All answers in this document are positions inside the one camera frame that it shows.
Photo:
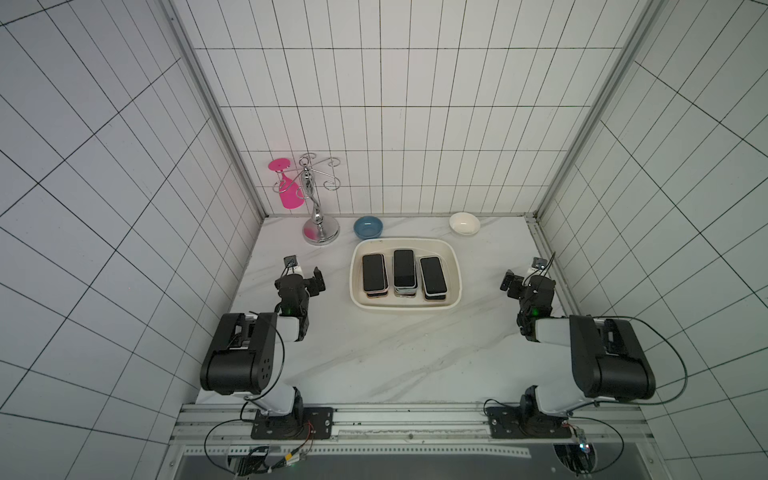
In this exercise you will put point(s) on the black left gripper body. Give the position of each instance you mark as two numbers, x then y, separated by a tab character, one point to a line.
305	300

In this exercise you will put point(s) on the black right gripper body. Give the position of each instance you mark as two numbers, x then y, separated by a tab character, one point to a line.
525	285

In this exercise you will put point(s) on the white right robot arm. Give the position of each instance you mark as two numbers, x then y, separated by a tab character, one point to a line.
605	361

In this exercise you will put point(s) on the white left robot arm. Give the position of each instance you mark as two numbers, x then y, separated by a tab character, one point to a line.
247	354

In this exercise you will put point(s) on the white plastic storage box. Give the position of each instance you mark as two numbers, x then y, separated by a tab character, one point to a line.
422	247

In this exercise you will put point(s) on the chrome glass holder stand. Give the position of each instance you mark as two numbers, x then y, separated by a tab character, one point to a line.
320	229

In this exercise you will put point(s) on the blue ceramic bowl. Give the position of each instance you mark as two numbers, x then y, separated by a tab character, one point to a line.
368	227

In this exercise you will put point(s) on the white ceramic bowl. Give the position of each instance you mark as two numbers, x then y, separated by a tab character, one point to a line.
464	224

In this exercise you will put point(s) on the pink plastic wine glass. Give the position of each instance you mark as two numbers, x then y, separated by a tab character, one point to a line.
287	188

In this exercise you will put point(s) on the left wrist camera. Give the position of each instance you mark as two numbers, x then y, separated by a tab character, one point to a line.
291	266

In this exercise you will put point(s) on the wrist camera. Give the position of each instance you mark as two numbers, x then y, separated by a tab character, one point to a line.
539	266
291	266

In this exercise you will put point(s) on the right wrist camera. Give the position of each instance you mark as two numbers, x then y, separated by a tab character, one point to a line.
539	266

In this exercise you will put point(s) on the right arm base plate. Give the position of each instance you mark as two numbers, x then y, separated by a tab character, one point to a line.
512	423

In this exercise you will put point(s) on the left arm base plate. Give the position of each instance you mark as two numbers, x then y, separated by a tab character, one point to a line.
314	423

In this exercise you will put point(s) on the aluminium mounting rail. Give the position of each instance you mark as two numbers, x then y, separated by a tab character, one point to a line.
431	428

